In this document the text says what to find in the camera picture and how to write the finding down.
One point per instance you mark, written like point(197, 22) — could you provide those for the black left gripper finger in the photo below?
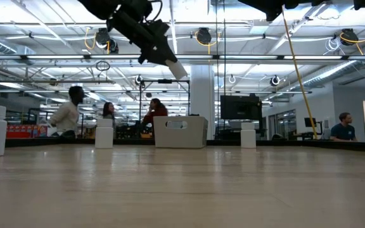
point(147, 55)
point(165, 55)

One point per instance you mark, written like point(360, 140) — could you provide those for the grey plastic basket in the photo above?
point(195, 136)

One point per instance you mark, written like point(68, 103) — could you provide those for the small black ceiling reel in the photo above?
point(275, 80)
point(139, 80)

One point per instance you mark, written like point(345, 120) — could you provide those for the long ceiling light strip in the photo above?
point(249, 57)

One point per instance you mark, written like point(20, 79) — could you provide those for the white building column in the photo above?
point(201, 95)

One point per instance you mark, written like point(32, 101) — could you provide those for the person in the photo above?
point(158, 112)
point(108, 111)
point(65, 117)
point(343, 131)

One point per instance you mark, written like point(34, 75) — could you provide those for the small black desk monitor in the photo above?
point(310, 122)

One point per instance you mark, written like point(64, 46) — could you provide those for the red printed box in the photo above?
point(24, 131)

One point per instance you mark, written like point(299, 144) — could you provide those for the black aluminium table frame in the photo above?
point(328, 145)

